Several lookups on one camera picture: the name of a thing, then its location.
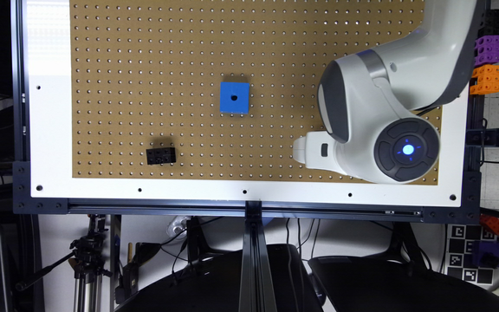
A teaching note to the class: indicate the black stacked block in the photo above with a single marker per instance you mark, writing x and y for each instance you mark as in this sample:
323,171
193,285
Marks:
490,23

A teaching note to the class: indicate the white table board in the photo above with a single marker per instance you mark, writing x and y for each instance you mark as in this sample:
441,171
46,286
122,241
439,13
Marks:
45,26

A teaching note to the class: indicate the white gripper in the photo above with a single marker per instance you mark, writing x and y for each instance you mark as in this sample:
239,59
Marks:
317,150

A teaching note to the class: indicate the black centre frame strut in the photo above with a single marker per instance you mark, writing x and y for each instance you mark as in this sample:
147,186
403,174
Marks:
256,292

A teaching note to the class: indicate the black block on pegboard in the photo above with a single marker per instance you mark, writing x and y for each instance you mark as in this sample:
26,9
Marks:
160,156

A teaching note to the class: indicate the dark purple block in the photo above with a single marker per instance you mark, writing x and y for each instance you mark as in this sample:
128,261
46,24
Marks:
485,254

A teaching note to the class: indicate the camera tripod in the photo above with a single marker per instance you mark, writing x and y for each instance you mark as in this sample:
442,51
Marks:
87,263

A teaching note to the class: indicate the purple stacked block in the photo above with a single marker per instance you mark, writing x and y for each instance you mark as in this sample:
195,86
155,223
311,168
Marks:
487,50

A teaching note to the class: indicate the black chair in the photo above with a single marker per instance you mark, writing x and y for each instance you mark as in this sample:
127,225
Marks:
214,285
371,285

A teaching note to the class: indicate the black aluminium table frame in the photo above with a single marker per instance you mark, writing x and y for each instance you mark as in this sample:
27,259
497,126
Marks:
466,213

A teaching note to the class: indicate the black chair left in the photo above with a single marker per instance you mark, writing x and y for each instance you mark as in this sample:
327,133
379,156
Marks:
214,285

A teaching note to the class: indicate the red orange block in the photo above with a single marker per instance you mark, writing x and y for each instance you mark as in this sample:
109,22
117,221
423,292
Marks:
490,223

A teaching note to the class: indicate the brown pegboard panel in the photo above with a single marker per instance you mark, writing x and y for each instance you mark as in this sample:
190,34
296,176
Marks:
147,74

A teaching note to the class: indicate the orange stacked block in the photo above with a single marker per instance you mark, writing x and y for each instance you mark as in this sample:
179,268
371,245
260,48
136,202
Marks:
486,80

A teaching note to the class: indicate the fiducial marker sheet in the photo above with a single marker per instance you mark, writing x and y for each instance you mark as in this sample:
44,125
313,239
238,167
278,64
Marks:
458,258

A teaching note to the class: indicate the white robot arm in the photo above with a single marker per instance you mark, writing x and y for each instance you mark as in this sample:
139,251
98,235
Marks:
368,100

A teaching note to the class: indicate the black chair right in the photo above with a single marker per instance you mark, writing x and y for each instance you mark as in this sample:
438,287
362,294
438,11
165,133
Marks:
371,285

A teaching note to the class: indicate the blue cube block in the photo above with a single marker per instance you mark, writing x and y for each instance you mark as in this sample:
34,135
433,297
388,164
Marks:
234,97

